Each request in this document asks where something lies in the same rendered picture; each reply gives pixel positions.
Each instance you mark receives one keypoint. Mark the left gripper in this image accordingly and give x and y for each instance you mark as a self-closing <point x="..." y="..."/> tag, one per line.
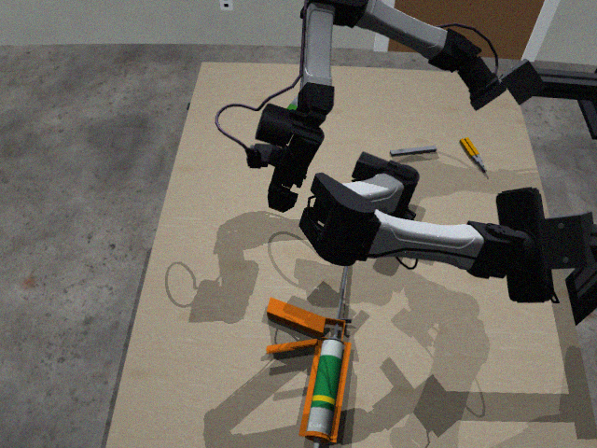
<point x="409" y="215"/>

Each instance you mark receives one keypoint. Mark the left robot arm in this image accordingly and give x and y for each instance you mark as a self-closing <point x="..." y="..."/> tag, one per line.
<point x="349" y="218"/>

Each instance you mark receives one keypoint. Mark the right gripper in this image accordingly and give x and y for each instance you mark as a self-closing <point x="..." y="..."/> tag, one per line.
<point x="294" y="171"/>

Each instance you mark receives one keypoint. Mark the grey flat bar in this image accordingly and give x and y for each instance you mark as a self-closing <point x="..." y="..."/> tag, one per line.
<point x="412" y="150"/>

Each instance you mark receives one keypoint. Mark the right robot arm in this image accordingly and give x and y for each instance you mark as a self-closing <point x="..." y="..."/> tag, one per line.
<point x="445" y="49"/>

